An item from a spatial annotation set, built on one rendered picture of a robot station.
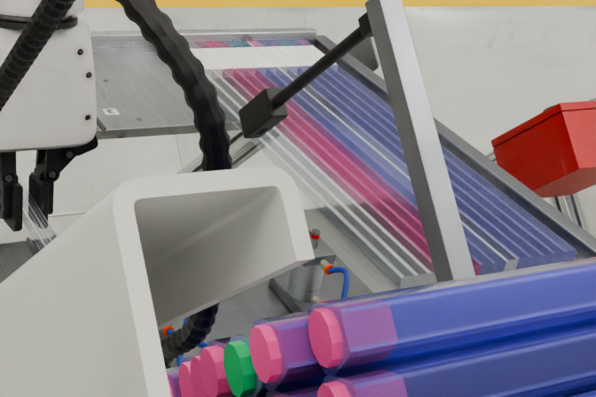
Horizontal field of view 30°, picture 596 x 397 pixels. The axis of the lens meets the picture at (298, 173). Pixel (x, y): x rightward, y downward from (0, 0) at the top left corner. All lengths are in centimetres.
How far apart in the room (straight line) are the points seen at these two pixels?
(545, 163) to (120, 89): 63
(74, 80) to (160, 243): 74
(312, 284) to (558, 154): 83
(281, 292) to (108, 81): 50
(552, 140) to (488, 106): 99
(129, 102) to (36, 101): 29
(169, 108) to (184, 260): 100
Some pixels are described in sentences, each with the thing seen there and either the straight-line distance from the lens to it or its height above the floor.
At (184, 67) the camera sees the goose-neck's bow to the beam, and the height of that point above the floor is 154.
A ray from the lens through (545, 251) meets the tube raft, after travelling 102.
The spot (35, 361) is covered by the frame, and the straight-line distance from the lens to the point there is 16.
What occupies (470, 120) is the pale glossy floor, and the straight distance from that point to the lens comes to 248.
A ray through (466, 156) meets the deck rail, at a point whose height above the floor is 95.
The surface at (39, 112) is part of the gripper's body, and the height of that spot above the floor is 102.
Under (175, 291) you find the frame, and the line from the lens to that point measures 16.
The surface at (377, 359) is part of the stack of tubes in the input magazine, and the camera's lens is 21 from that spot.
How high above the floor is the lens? 182
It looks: 56 degrees down
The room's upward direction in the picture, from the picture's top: 56 degrees clockwise
